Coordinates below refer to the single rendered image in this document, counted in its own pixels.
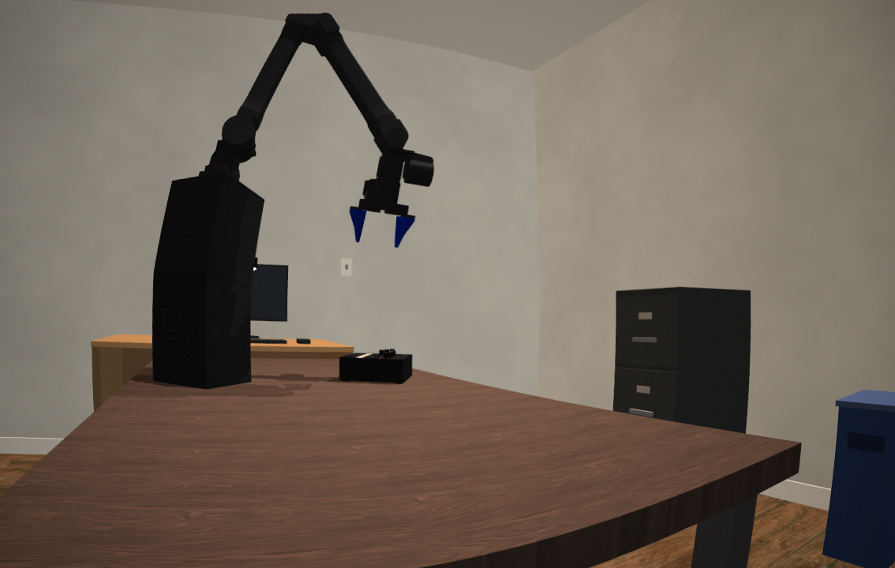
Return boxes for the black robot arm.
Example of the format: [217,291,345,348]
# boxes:
[199,13,434,187]

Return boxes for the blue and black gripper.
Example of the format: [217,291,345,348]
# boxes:
[350,177,415,248]

